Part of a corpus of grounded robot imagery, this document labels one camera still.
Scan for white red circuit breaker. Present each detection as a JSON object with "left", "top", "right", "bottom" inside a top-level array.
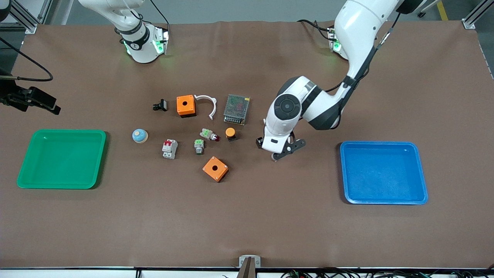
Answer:
[{"left": 162, "top": 139, "right": 179, "bottom": 160}]

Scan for metal mesh power supply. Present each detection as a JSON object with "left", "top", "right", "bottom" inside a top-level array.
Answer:
[{"left": 223, "top": 93, "right": 250, "bottom": 126}]

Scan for green plastic tray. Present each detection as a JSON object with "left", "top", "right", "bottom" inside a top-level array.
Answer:
[{"left": 17, "top": 129, "right": 107, "bottom": 190}]

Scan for orange button box with hole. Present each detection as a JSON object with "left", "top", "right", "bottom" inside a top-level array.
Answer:
[
  {"left": 202, "top": 156, "right": 229, "bottom": 183},
  {"left": 176, "top": 94, "right": 196, "bottom": 118}
]

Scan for green red-tipped indicator lamp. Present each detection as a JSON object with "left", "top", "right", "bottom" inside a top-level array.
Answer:
[{"left": 200, "top": 128, "right": 220, "bottom": 142}]

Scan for brown table mat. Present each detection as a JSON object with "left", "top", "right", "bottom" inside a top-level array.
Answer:
[{"left": 0, "top": 20, "right": 494, "bottom": 270}]

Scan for small white pipe clamp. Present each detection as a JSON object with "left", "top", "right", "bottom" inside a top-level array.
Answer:
[{"left": 194, "top": 94, "right": 217, "bottom": 121}]

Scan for blue plastic tray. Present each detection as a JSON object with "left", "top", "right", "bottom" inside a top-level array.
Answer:
[{"left": 340, "top": 141, "right": 429, "bottom": 205}]

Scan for aluminium frame profile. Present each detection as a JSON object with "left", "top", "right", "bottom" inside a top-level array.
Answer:
[
  {"left": 462, "top": 0, "right": 494, "bottom": 30},
  {"left": 7, "top": 0, "right": 53, "bottom": 35}
]

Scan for grey metal bracket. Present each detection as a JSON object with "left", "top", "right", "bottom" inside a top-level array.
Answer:
[{"left": 239, "top": 254, "right": 262, "bottom": 278}]

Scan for black left arm base cable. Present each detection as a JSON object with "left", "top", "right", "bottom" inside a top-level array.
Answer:
[{"left": 297, "top": 18, "right": 335, "bottom": 41}]

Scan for black arm base cable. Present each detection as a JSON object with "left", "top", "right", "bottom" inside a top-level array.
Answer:
[
  {"left": 297, "top": 18, "right": 335, "bottom": 41},
  {"left": 148, "top": 0, "right": 171, "bottom": 36}
]

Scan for tangled floor cables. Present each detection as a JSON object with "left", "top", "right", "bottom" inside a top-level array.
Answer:
[{"left": 280, "top": 266, "right": 494, "bottom": 278}]

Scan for black right arm base cable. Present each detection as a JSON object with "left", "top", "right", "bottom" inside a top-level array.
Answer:
[{"left": 148, "top": 0, "right": 171, "bottom": 36}]

